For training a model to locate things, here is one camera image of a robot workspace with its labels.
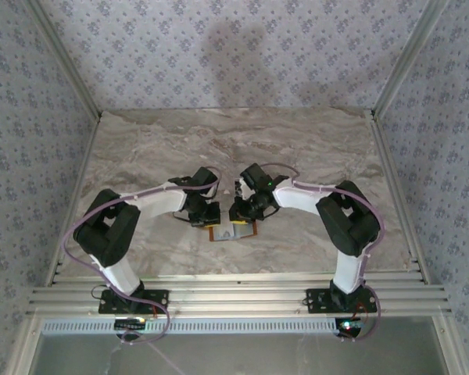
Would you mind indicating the brown leather card holder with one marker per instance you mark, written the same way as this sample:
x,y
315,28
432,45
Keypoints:
x,y
247,231

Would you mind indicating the silver grey credit card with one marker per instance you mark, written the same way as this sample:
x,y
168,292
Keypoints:
x,y
223,235

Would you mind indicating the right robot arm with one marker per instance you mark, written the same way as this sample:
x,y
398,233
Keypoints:
x,y
297,197

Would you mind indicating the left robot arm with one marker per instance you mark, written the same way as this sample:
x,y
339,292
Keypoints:
x,y
160,199

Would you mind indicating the left circuit board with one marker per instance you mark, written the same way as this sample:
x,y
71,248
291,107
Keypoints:
x,y
129,324

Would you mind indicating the circuit board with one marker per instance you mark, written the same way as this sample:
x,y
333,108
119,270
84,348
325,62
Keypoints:
x,y
349,325
129,324

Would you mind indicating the right circuit board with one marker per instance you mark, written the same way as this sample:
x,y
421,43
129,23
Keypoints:
x,y
349,325

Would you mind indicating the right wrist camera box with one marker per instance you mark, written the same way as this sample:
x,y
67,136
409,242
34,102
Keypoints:
x,y
242,189

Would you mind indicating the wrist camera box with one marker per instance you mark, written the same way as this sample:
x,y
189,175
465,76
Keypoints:
x,y
214,190
242,189

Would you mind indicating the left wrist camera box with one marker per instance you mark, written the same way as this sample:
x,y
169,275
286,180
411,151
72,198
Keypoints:
x,y
214,190

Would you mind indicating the aluminium rail frame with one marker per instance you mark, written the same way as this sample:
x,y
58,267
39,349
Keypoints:
x,y
234,297

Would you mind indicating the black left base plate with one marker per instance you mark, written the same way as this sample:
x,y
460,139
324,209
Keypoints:
x,y
160,297

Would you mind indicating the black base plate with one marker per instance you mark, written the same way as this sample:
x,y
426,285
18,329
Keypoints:
x,y
316,301
160,297

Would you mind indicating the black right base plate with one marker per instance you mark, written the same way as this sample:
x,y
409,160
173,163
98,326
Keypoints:
x,y
316,301

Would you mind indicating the aluminium corner post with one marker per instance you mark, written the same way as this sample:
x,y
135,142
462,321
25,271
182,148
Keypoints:
x,y
66,58
406,58

